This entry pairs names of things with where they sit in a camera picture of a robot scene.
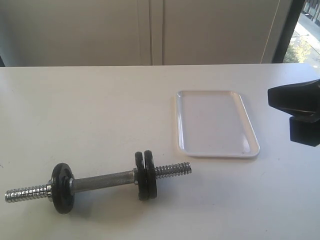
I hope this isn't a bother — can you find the black weight plate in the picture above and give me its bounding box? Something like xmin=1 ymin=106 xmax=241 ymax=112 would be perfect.
xmin=51 ymin=163 xmax=75 ymax=214
xmin=144 ymin=150 xmax=158 ymax=199
xmin=135 ymin=151 xmax=149 ymax=201

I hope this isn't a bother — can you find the chrome threaded dumbbell bar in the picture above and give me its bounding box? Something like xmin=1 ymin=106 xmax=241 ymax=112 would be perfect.
xmin=4 ymin=162 xmax=192 ymax=203

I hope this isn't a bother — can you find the white rectangular plastic tray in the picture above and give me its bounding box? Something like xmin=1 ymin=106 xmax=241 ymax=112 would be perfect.
xmin=175 ymin=90 xmax=260 ymax=159

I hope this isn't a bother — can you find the beige cabinet with doors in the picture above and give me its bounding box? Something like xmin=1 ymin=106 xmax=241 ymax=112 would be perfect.
xmin=0 ymin=0 xmax=291 ymax=67

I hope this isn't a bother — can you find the dark window frame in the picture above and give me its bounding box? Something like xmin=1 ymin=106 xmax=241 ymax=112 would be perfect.
xmin=271 ymin=0 xmax=305 ymax=64

